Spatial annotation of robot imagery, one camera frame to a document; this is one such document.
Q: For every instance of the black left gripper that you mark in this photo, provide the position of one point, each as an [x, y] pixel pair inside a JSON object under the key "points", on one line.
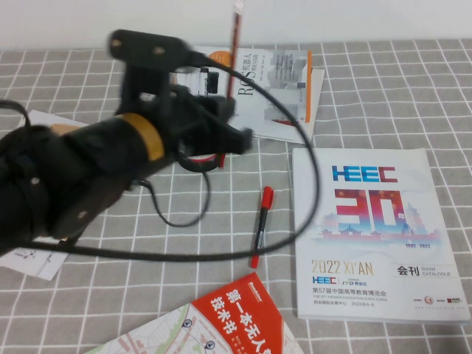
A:
{"points": [[191, 125]]}

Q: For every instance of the red black striped pencil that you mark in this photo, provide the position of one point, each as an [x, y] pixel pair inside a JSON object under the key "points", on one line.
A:
{"points": [[234, 55]]}

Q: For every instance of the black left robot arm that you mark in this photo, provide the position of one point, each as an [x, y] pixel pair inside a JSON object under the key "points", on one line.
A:
{"points": [[92, 158]]}

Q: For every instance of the black mesh pen holder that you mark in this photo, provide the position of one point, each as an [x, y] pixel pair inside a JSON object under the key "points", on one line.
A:
{"points": [[199, 168]]}

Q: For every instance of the red marker pen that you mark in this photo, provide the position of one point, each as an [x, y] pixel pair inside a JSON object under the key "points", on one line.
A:
{"points": [[267, 197]]}

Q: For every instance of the black capped marker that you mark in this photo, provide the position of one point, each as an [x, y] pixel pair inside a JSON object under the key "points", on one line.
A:
{"points": [[213, 83]]}

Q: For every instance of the white orange ROS book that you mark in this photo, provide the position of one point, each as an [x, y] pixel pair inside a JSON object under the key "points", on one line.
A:
{"points": [[287, 73]]}

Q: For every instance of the white booklet under ROS book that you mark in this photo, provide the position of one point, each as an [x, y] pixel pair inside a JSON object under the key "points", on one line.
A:
{"points": [[318, 92]]}

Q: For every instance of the grey checkered tablecloth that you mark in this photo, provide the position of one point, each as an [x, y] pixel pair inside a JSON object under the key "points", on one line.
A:
{"points": [[368, 92]]}

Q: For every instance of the brown kraft notebook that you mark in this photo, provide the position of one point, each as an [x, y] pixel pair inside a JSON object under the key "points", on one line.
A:
{"points": [[62, 129]]}

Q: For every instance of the red book white lettering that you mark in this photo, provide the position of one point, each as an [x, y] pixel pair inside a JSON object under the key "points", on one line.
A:
{"points": [[239, 313]]}

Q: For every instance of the white HEEC show catalogue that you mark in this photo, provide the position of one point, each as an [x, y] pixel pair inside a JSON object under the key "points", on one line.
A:
{"points": [[368, 258]]}

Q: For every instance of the folded street map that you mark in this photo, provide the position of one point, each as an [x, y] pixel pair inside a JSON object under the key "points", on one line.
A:
{"points": [[166, 335]]}

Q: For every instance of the white paper with logo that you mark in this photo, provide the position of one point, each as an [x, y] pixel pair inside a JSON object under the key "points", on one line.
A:
{"points": [[37, 262]]}

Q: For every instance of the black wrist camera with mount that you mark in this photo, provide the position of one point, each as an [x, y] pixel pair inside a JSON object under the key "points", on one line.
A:
{"points": [[147, 48]]}

